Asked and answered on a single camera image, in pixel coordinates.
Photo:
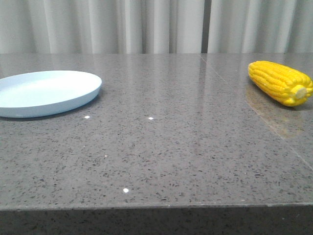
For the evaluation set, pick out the grey pleated curtain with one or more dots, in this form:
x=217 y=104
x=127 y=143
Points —
x=156 y=26

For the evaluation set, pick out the yellow toy corn cob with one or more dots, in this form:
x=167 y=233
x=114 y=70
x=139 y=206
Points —
x=286 y=85

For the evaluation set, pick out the light blue round plate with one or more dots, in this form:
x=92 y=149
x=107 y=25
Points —
x=44 y=93

